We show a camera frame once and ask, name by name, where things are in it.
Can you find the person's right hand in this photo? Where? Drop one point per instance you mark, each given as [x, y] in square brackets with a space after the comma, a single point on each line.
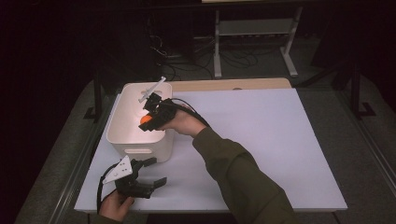
[185, 123]

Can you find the white plastic bin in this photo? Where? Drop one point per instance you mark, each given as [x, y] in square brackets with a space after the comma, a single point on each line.
[130, 124]

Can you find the orange ball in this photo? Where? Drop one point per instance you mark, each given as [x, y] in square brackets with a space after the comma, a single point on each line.
[145, 119]

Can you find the person's left hand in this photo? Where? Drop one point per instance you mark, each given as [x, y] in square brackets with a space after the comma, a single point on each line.
[113, 207]

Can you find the white metal desk frame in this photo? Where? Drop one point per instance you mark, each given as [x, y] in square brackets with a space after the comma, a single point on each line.
[255, 27]

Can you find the wooden table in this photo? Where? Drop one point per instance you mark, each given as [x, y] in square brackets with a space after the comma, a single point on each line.
[218, 84]

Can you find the black metal stand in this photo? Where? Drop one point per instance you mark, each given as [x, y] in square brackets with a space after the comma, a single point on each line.
[98, 93]
[356, 93]

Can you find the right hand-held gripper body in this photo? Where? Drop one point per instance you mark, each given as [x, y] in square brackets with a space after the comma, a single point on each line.
[163, 110]

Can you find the aluminium rail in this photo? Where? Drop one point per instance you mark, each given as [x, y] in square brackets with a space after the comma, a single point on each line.
[370, 149]
[71, 180]

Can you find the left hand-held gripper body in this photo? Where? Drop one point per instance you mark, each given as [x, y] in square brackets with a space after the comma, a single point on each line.
[124, 169]

